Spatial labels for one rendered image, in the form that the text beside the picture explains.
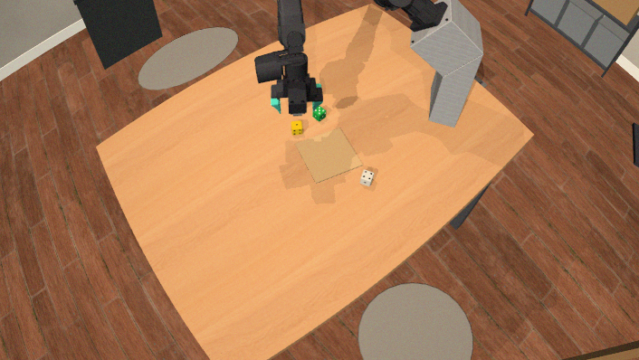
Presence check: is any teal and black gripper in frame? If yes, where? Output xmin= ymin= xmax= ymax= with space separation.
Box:
xmin=271 ymin=73 xmax=323 ymax=114

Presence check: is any green die with white pips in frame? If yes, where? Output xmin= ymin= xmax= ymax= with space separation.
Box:
xmin=312 ymin=106 xmax=326 ymax=121

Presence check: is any yellow die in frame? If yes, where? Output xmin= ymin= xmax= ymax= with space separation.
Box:
xmin=291 ymin=121 xmax=302 ymax=135

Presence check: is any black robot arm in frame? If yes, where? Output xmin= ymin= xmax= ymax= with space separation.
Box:
xmin=254 ymin=0 xmax=448 ymax=116

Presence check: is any tan flat mat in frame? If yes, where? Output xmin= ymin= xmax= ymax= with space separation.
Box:
xmin=295 ymin=128 xmax=362 ymax=184

